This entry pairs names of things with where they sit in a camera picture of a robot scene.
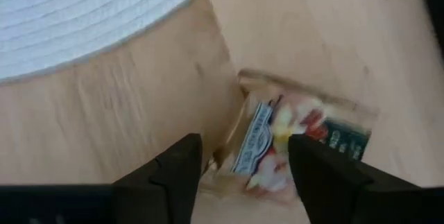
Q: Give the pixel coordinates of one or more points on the white round plate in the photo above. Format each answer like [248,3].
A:
[86,16]

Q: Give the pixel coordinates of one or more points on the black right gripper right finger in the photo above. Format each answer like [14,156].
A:
[329,189]

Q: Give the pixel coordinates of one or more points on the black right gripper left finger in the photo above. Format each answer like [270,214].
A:
[170,182]

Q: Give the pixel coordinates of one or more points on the beige vanilla cinnamon tea bag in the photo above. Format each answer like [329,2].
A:
[270,130]

